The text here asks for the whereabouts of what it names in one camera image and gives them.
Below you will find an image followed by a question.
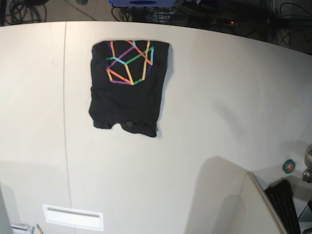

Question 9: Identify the white cable grommet plate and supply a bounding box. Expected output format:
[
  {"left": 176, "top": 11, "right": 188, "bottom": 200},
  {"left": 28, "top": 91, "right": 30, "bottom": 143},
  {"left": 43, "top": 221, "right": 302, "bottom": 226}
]
[{"left": 43, "top": 204, "right": 104, "bottom": 231}]

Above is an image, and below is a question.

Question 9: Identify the black t-shirt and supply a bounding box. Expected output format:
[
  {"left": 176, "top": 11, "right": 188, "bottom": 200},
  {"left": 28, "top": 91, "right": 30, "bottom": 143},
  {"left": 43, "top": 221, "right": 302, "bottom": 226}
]
[{"left": 89, "top": 40, "right": 170, "bottom": 137}]

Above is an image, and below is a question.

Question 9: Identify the green tape roll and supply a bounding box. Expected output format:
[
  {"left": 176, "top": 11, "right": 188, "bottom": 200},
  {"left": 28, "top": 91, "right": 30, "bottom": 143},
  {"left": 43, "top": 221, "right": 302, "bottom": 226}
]
[{"left": 282, "top": 159, "right": 295, "bottom": 174}]

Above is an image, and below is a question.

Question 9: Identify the black keyboard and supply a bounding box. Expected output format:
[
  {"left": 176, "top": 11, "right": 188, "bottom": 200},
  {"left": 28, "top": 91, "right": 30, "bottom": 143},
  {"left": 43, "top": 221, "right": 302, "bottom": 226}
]
[{"left": 265, "top": 179, "right": 301, "bottom": 234}]

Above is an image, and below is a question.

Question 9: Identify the silver metal cylinder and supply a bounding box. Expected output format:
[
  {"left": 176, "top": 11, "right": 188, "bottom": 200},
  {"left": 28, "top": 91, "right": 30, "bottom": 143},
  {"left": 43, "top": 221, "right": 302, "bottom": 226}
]
[{"left": 302, "top": 144, "right": 312, "bottom": 184}]

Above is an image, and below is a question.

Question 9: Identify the blue box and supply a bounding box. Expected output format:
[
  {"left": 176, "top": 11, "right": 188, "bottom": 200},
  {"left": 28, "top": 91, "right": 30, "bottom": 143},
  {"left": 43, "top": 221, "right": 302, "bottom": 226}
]
[{"left": 108, "top": 0, "right": 176, "bottom": 7}]

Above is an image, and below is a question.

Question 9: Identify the pencil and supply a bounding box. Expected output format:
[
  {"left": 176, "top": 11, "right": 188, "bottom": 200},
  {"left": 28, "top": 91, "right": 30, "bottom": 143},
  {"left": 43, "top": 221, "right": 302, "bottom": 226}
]
[{"left": 36, "top": 224, "right": 43, "bottom": 234}]

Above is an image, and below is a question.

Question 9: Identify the beige partition panel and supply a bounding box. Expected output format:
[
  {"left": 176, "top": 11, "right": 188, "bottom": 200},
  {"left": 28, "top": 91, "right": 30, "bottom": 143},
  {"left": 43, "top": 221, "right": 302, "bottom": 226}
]
[{"left": 240, "top": 172, "right": 287, "bottom": 234}]

